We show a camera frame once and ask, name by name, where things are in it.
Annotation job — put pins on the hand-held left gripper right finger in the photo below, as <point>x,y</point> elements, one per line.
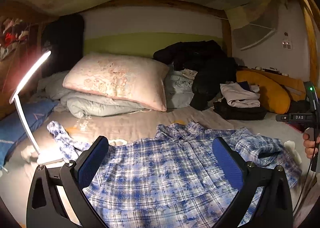
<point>226,159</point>

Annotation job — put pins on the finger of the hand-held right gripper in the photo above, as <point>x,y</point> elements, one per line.
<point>282,117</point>

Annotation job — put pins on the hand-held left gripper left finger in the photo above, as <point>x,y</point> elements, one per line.
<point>93,160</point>

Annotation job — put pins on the blue plaid shirt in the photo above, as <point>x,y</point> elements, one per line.
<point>162,168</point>

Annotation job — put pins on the person's right hand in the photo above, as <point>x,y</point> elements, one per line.
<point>308,146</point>

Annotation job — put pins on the yellow long pillow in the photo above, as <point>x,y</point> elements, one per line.
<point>270,93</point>

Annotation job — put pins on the white crumpled cloth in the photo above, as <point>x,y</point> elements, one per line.
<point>28,154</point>
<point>292,149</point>

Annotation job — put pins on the black folded pants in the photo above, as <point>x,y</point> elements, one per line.
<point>240,113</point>

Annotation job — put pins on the beige folded garment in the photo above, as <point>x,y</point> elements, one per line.
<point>240,96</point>

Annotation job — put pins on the grey folded quilt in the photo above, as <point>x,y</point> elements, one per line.
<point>95,106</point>

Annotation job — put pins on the grey printed bed sheet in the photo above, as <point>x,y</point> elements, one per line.
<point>135,123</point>

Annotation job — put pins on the white desk lamp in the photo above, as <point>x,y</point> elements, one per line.
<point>25,118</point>

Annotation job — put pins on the blue pillow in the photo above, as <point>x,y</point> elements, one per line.
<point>17,128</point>

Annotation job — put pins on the pink pillow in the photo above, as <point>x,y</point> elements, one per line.
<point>117,80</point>

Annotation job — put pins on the light grey crumpled cloth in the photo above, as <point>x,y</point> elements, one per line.
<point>177,87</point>

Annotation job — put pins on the black jacket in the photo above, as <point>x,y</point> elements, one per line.
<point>202,62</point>

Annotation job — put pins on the dark hanging garment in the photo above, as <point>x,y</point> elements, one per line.
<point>62,42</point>

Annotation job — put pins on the red flower decoration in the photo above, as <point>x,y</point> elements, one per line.
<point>12,37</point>

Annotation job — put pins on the white wall socket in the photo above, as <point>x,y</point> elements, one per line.
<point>287,44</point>

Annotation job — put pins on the white wall shelf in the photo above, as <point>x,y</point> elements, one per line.
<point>252,37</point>

